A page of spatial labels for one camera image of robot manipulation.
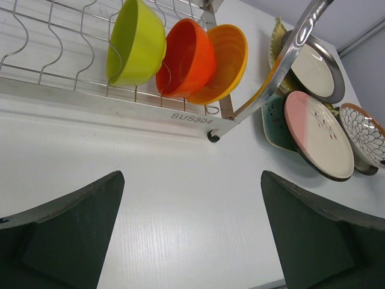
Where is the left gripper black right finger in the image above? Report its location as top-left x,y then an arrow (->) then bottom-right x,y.
261,170 -> 384,288

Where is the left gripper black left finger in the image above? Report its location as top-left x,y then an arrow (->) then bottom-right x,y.
1,171 -> 125,288

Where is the white petal pattern brown-rim plate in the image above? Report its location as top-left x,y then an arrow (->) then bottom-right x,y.
338,103 -> 384,175

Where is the cream plate with metallic rim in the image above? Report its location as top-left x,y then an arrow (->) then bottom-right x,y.
291,36 -> 345,104

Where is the steel two-tier dish rack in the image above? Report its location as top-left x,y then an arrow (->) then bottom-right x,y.
1,1 -> 331,143

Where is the pink and cream floral plate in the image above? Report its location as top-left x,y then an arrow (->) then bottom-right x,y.
283,91 -> 354,182

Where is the teal square plate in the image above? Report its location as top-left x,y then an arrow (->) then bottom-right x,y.
261,95 -> 297,153

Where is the lime green bowl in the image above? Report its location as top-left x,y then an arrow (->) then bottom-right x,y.
106,0 -> 167,86

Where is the yellow orange bowl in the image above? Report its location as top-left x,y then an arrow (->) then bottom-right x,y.
187,24 -> 248,105

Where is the yellow woven bamboo mat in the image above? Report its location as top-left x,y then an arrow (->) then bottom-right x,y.
268,16 -> 340,117

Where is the red orange bowl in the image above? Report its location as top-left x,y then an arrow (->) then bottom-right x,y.
156,18 -> 217,98

